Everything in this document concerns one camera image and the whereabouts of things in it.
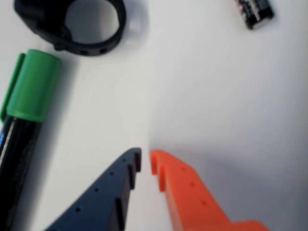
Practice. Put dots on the black marker with green cap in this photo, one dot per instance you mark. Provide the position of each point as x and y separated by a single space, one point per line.
33 84

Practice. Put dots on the black cylindrical battery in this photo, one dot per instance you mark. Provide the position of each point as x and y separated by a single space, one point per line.
257 12

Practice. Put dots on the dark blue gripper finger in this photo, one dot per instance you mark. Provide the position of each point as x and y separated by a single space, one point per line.
101 204

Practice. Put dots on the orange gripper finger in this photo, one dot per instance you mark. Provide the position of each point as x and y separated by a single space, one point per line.
192 204

